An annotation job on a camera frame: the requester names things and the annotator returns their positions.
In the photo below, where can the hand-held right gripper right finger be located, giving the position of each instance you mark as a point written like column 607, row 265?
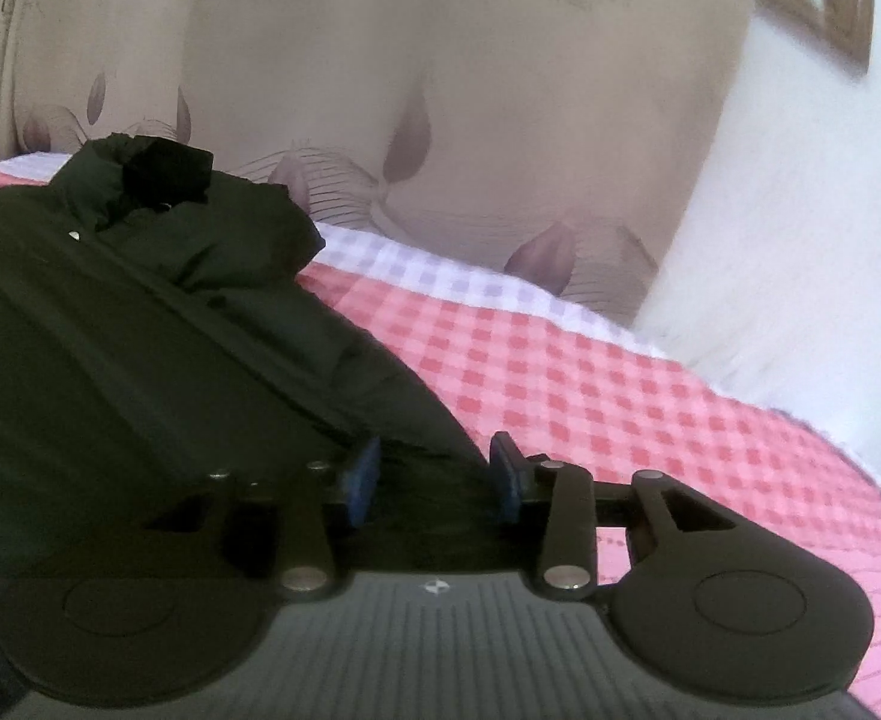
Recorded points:
column 505, row 481

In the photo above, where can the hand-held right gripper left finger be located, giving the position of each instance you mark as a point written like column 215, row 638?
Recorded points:
column 362, row 481

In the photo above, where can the black jacket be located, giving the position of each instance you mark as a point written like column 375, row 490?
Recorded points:
column 148, row 330

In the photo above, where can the bed with pink checked sheet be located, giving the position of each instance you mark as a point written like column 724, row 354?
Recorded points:
column 620, row 405

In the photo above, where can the beige leaf print curtain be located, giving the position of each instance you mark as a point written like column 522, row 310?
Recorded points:
column 425, row 90

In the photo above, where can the brown wooden window frame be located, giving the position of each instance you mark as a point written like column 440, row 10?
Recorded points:
column 845, row 7

